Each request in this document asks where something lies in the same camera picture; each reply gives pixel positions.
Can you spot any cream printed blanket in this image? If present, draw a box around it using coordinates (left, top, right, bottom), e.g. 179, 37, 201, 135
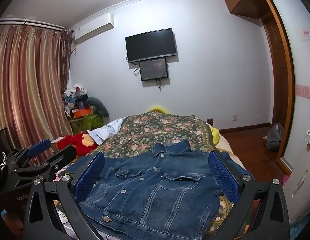
215, 132, 246, 170

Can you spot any blue denim jacket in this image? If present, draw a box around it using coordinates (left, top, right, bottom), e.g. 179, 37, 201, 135
58, 139, 251, 237

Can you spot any dark floral blanket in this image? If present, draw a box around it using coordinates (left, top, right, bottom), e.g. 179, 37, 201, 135
55, 111, 237, 233

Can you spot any striped pink curtain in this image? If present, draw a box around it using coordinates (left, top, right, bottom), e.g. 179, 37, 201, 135
0, 22, 75, 153

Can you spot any white curtain rail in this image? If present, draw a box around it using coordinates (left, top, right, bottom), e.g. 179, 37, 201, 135
0, 17, 73, 32

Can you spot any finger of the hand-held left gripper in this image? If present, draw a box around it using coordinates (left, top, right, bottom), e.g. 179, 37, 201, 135
12, 146, 78, 180
10, 138, 52, 167

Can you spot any red plush toy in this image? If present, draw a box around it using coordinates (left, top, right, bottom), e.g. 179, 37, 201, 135
60, 131, 98, 155

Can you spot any orange box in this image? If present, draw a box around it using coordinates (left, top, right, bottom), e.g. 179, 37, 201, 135
73, 108, 93, 118

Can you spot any grey bag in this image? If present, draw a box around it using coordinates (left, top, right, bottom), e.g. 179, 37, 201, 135
266, 123, 284, 152

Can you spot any pile of clutter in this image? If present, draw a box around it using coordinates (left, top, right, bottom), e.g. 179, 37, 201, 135
62, 83, 95, 117

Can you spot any white printed paper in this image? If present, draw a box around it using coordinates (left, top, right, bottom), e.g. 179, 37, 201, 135
53, 195, 83, 240

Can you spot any orange cloth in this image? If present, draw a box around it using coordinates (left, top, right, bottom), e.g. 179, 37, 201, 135
0, 205, 25, 239

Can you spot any white air conditioner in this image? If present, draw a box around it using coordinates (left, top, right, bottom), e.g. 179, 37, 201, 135
71, 12, 115, 46

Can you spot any large black wall television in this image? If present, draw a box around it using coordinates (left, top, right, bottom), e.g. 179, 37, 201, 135
125, 28, 177, 64

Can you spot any white perforated panel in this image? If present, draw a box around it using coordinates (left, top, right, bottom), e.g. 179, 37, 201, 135
281, 127, 310, 227

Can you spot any red box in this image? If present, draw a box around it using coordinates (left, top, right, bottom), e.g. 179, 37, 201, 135
51, 136, 70, 150

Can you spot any small black wall monitor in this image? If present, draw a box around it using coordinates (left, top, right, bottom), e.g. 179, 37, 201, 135
139, 58, 169, 81

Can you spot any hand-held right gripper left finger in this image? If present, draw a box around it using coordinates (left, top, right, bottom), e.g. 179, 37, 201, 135
23, 151, 106, 240

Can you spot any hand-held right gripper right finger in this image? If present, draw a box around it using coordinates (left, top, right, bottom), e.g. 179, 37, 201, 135
208, 150, 290, 240

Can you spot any white shirt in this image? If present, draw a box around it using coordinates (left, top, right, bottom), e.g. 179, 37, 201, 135
87, 119, 125, 145

